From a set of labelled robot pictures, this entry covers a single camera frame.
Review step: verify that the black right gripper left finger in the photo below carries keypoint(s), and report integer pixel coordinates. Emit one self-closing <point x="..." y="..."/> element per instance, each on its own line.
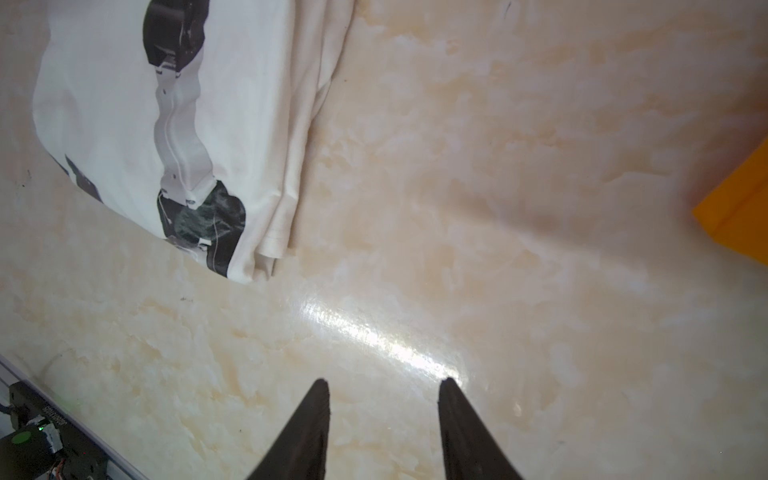
<point x="300" y="450"/>

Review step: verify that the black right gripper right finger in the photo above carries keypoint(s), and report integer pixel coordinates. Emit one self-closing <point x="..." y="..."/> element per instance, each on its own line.
<point x="469" y="450"/>

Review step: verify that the white t-shirt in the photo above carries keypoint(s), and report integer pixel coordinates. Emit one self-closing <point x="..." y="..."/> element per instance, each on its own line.
<point x="191" y="118"/>

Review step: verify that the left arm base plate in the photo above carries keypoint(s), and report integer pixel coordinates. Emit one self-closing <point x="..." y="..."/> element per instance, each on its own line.
<point x="44" y="443"/>

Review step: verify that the orange garment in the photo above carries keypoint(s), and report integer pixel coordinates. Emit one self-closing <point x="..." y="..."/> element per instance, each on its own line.
<point x="734" y="214"/>

